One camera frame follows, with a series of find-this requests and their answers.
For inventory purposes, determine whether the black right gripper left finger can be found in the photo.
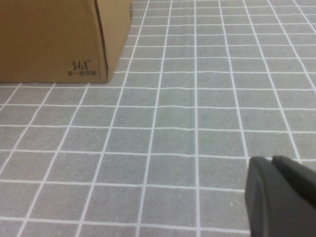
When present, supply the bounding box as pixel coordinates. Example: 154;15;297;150
244;156;316;237

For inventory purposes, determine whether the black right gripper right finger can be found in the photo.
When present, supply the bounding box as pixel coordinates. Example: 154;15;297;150
272;155;316;213

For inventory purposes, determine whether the brown cardboard shoe box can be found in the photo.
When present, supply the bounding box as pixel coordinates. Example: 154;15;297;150
0;0;134;83

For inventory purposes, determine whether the grey white-grid tablecloth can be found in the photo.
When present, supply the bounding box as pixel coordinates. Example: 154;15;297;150
0;0;316;237

